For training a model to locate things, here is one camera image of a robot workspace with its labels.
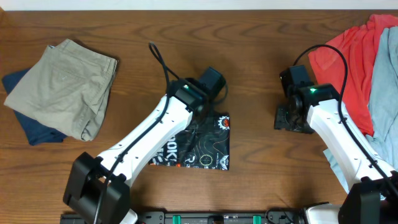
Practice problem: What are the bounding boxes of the black orange-patterned jersey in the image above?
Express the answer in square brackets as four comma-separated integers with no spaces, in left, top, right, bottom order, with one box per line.
[149,111,230,170]

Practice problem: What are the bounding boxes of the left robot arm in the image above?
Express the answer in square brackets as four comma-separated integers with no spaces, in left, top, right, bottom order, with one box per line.
[63,67,226,224]

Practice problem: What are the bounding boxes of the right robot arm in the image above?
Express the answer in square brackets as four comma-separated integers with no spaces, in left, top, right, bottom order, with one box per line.
[274,65,397,223]

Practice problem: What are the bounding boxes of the light blue t-shirt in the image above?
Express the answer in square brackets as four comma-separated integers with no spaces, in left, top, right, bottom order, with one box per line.
[307,27,397,190]

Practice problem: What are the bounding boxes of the red t-shirt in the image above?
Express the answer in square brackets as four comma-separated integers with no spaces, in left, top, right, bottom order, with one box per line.
[308,14,397,136]

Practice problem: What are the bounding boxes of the folded khaki trousers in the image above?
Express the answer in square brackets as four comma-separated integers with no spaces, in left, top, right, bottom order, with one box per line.
[4,39,118,141]

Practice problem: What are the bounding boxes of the folded navy blue garment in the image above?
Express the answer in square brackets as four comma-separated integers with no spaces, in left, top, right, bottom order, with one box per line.
[2,69,67,146]

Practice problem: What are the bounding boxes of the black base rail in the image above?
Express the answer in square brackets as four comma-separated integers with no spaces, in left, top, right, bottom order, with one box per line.
[60,210,305,224]

